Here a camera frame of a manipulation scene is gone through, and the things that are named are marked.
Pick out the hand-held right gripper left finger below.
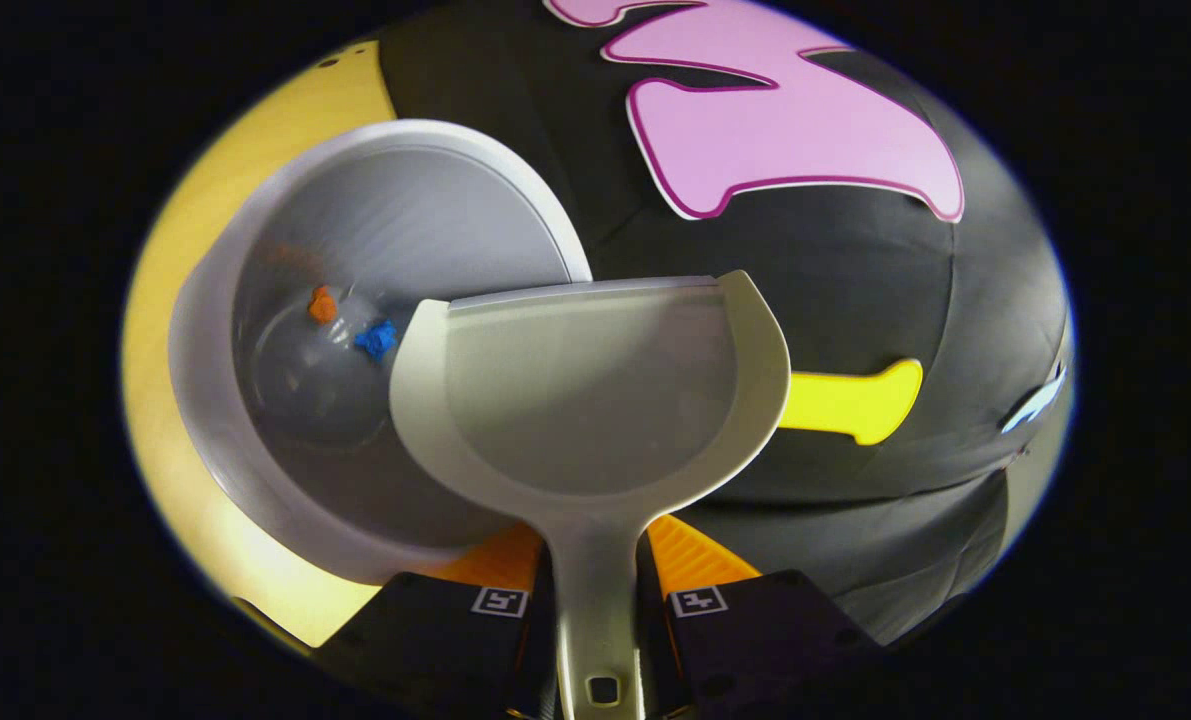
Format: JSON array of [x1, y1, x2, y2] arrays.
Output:
[[311, 520, 558, 719]]

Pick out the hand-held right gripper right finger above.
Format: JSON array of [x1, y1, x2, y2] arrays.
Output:
[[637, 513, 893, 719]]

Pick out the white plastic dustpan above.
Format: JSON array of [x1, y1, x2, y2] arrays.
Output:
[[388, 269, 793, 720]]

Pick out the blue paper scrap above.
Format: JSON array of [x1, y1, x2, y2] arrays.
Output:
[[354, 319, 399, 362]]

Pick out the white ribbed garbage bin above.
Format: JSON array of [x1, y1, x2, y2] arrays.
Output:
[[167, 118, 594, 587]]

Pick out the black backdrop cloth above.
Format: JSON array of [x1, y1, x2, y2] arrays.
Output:
[[375, 0, 1078, 649]]

